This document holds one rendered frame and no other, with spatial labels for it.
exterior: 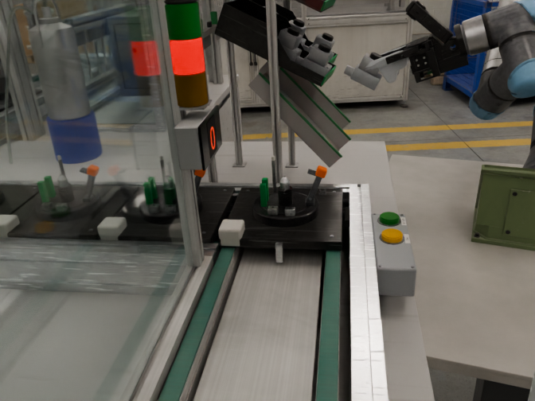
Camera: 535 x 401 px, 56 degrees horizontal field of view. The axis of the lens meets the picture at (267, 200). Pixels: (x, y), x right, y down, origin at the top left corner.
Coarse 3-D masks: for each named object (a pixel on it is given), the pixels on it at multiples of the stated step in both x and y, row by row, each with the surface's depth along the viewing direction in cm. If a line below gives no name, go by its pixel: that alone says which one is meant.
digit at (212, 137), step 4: (212, 120) 82; (208, 124) 80; (212, 124) 82; (208, 128) 80; (212, 128) 82; (208, 132) 80; (212, 132) 82; (212, 136) 82; (216, 136) 85; (212, 140) 82; (216, 140) 85; (212, 144) 82; (216, 144) 85; (212, 148) 82; (216, 148) 85; (212, 152) 82; (212, 156) 82
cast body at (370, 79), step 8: (368, 56) 115; (376, 56) 114; (360, 64) 115; (344, 72) 119; (352, 72) 118; (360, 72) 116; (368, 72) 115; (376, 72) 115; (360, 80) 117; (368, 80) 116; (376, 80) 115
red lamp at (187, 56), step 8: (192, 40) 74; (200, 40) 75; (176, 48) 74; (184, 48) 74; (192, 48) 74; (200, 48) 76; (176, 56) 75; (184, 56) 75; (192, 56) 75; (200, 56) 76; (176, 64) 76; (184, 64) 75; (192, 64) 75; (200, 64) 76; (176, 72) 76; (184, 72) 76; (192, 72) 76
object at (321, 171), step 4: (320, 168) 102; (324, 168) 103; (308, 172) 103; (312, 172) 103; (316, 172) 102; (320, 172) 102; (324, 172) 102; (316, 176) 103; (320, 176) 102; (324, 176) 102; (316, 180) 103; (320, 180) 103; (316, 184) 104; (312, 188) 104; (316, 188) 104; (312, 192) 105; (308, 196) 105; (312, 196) 105; (312, 200) 105
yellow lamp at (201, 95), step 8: (200, 72) 77; (176, 80) 77; (184, 80) 76; (192, 80) 76; (200, 80) 77; (176, 88) 78; (184, 88) 77; (192, 88) 77; (200, 88) 77; (184, 96) 77; (192, 96) 77; (200, 96) 78; (184, 104) 78; (192, 104) 78; (200, 104) 78
